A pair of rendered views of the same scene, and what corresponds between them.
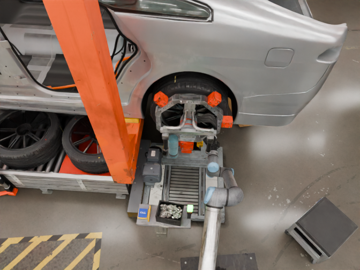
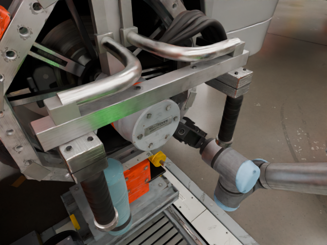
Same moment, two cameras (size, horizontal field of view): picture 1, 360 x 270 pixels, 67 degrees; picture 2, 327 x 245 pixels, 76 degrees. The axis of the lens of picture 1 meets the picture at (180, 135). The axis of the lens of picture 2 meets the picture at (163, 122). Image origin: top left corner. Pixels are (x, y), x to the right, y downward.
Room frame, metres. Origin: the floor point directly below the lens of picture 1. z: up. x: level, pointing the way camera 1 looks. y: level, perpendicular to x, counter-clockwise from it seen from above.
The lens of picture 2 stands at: (0.99, 0.15, 1.14)
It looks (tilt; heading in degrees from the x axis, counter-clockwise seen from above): 39 degrees down; 320
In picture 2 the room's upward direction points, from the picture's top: straight up
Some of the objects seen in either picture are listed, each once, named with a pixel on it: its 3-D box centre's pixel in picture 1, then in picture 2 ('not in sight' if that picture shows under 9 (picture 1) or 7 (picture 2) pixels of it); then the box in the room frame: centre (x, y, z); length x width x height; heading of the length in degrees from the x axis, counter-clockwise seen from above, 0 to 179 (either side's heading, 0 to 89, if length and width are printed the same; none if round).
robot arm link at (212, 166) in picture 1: (212, 163); (235, 169); (1.17, -0.29, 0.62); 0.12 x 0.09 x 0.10; 178
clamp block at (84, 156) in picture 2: (165, 133); (77, 145); (1.24, 0.11, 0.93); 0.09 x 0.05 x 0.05; 178
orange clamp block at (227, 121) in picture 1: (226, 121); not in sight; (1.43, -0.38, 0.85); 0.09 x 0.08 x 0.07; 88
